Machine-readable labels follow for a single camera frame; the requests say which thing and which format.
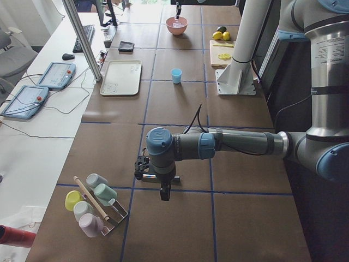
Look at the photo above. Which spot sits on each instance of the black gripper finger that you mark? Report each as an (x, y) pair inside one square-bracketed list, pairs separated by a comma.
[(178, 10)]

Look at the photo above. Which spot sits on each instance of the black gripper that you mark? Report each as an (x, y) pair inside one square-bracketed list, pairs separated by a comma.
[(165, 181)]

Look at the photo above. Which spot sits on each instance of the steel muddler rod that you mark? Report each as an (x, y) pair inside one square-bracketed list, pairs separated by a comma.
[(153, 178)]

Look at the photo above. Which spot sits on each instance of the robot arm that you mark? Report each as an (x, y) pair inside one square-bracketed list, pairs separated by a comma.
[(323, 148)]

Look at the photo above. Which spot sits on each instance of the clear ice cube pile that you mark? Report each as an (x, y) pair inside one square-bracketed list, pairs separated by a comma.
[(177, 24)]

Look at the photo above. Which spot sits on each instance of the mint green cup on rack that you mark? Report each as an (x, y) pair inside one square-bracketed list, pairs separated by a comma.
[(104, 193)]

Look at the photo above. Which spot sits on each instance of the light blue plastic cup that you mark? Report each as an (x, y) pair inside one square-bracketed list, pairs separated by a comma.
[(176, 75)]

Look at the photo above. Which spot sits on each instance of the grey cup on rack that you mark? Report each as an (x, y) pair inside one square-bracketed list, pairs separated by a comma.
[(94, 180)]

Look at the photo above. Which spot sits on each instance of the pink cup on rack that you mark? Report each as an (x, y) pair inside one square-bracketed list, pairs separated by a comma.
[(91, 225)]

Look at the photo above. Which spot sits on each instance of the white cup on rack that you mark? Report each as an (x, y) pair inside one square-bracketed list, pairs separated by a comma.
[(81, 208)]

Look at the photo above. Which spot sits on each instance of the yellow cup on rack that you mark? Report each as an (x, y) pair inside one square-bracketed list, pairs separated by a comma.
[(71, 199)]

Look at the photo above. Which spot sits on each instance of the pink bowl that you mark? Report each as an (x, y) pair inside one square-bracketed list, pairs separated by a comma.
[(176, 31)]

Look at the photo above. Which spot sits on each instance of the yellow lemon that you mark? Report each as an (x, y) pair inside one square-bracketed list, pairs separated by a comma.
[(217, 35), (226, 36)]

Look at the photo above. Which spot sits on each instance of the green avocado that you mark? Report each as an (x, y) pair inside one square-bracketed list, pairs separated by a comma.
[(221, 29)]

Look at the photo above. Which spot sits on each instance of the wooden cutting board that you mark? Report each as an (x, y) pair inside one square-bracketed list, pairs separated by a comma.
[(215, 50)]

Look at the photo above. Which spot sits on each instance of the folded grey cloth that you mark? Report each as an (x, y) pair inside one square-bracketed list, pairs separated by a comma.
[(125, 46)]

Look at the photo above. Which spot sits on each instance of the yellow plastic knife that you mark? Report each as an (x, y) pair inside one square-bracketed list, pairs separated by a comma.
[(224, 45)]

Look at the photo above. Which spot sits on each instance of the lemon slices stack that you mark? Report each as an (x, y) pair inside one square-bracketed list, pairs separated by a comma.
[(224, 56)]

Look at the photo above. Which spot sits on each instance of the black monitor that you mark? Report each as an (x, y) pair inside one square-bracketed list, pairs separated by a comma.
[(100, 5)]

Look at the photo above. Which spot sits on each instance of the cream bear serving tray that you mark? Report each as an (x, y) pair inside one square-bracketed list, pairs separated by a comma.
[(122, 78)]

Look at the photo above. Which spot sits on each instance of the black computer mouse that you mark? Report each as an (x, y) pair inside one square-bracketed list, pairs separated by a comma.
[(68, 56)]

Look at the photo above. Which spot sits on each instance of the far teach pendant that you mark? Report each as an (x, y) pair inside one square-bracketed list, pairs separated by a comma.
[(57, 76)]

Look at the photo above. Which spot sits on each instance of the teach pendant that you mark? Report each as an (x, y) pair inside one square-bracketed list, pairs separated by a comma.
[(57, 76), (26, 103)]

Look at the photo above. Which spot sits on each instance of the red bottle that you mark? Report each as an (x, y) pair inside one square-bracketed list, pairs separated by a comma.
[(16, 237)]

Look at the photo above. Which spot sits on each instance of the near teach pendant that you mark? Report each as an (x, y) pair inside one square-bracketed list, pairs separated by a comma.
[(26, 103)]

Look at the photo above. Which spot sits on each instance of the grey office chair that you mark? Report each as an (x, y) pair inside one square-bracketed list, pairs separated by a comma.
[(15, 61)]

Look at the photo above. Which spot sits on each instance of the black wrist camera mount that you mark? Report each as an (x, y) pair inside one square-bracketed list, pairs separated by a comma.
[(141, 167)]

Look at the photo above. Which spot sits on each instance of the white wire cup rack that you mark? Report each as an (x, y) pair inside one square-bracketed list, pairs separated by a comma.
[(112, 216)]

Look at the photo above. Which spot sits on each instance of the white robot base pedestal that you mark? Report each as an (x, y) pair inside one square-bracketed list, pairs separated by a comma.
[(236, 78)]

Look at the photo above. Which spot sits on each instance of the aluminium frame post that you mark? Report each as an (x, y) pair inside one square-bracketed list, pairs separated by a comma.
[(78, 28)]

